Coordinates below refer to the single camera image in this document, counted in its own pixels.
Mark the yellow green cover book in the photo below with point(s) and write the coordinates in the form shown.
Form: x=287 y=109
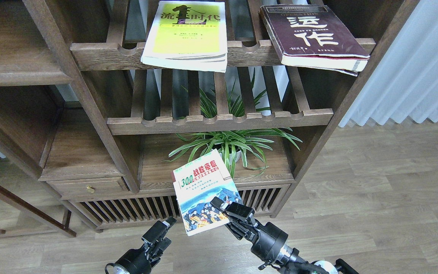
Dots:
x=188 y=35

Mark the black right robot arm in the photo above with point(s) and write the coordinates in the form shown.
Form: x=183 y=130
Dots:
x=297 y=265

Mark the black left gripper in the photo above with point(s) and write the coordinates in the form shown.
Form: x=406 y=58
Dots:
x=142 y=260

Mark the dark wooden bookshelf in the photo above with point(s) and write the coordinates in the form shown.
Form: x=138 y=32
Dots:
x=76 y=102

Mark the dark maroon cover book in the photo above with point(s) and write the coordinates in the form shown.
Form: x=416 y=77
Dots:
x=313 y=36

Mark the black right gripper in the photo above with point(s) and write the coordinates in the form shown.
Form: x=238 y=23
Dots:
x=268 y=242

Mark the green spider plant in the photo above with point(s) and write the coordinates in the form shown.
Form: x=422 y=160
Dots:
x=251 y=142

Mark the white pleated curtain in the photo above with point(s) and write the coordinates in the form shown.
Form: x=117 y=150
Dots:
x=404 y=86

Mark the white book with colourful picture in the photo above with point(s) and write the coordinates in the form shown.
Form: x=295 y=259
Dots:
x=196 y=184

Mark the white plant pot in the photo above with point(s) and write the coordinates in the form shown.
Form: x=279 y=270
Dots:
x=232 y=156

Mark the wooden drawer with brass knob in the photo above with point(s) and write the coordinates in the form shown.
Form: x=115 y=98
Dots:
x=91 y=187

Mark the right slatted cabinet door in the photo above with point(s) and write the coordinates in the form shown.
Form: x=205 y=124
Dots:
x=266 y=200

